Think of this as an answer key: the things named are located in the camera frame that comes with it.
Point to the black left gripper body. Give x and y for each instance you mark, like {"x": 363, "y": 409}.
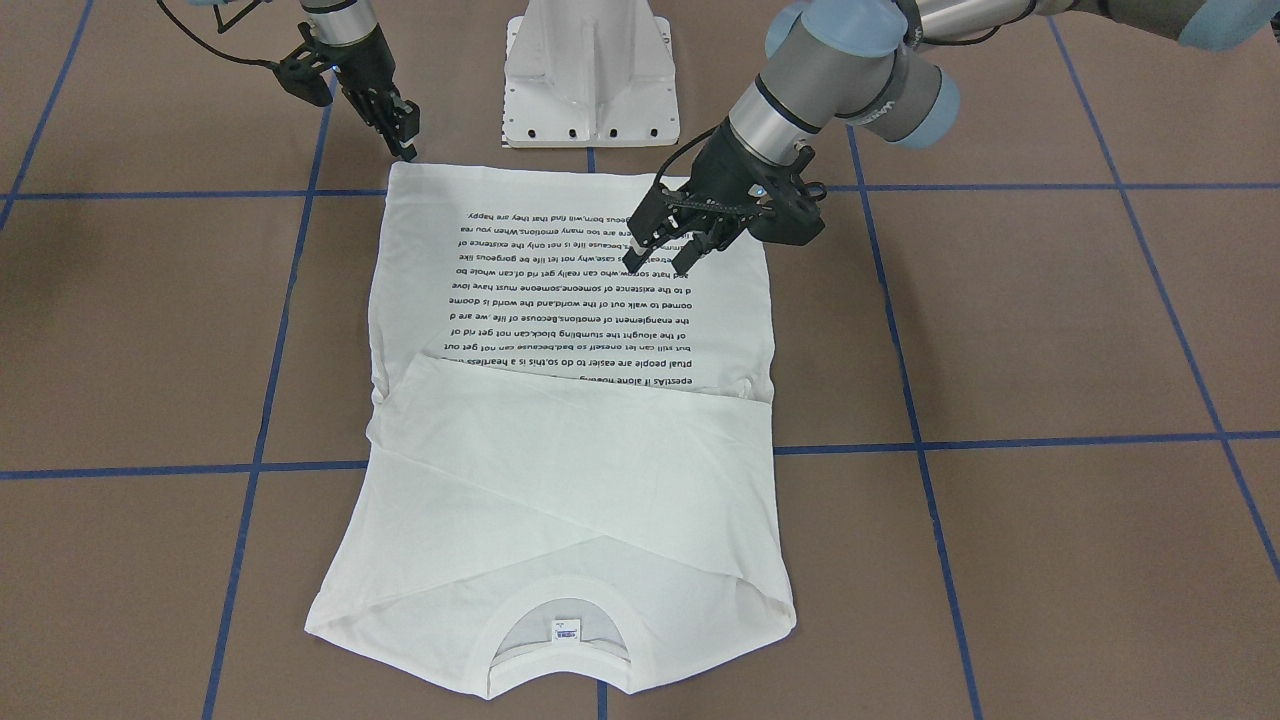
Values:
{"x": 728, "y": 163}

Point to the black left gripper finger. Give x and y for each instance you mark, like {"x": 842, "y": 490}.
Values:
{"x": 701, "y": 243}
{"x": 646, "y": 240}

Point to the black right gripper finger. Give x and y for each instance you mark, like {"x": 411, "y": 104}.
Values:
{"x": 404, "y": 118}
{"x": 404, "y": 150}

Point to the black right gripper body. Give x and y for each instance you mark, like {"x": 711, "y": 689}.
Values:
{"x": 356, "y": 62}

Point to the white long-sleeve printed shirt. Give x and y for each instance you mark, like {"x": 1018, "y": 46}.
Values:
{"x": 571, "y": 466}

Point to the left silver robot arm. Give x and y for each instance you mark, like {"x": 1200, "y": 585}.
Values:
{"x": 861, "y": 62}

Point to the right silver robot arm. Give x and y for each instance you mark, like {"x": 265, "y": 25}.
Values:
{"x": 346, "y": 37}

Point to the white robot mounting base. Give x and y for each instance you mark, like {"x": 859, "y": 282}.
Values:
{"x": 589, "y": 74}

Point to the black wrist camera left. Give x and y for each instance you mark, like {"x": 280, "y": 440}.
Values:
{"x": 788, "y": 222}

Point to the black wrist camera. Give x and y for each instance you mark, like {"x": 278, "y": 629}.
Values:
{"x": 301, "y": 74}
{"x": 788, "y": 222}

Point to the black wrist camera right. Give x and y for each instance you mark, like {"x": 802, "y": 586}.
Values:
{"x": 301, "y": 74}

